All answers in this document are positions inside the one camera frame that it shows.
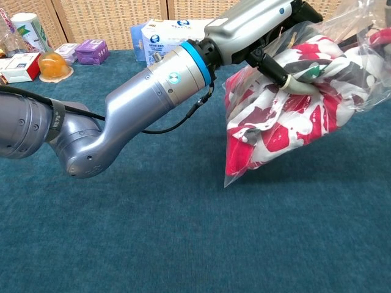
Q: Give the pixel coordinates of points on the clear plastic zip bag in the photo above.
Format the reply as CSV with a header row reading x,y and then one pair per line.
x,y
360,18

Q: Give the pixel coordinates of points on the orange jelly cup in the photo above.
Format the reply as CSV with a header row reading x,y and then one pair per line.
x,y
53,65

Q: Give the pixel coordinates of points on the red white patterned cloth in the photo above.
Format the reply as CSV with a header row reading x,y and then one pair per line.
x,y
290,128

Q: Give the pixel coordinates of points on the white blue wipes pack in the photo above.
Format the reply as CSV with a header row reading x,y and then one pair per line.
x,y
165,36

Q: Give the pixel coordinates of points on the white red carton box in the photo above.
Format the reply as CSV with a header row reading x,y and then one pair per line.
x,y
19,65

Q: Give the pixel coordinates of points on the purple carton box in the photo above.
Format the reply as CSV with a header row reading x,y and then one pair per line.
x,y
91,52

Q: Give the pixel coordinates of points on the blue carpet table mat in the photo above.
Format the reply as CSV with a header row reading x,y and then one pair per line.
x,y
183,229

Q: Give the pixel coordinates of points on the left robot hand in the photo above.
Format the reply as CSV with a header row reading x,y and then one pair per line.
x,y
244,27

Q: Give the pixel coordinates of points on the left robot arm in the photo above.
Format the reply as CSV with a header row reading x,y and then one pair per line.
x,y
146,94

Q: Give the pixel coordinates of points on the clear box purple contents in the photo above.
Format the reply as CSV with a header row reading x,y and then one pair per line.
x,y
65,50

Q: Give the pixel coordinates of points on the woven folding screen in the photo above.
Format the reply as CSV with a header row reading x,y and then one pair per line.
x,y
116,21

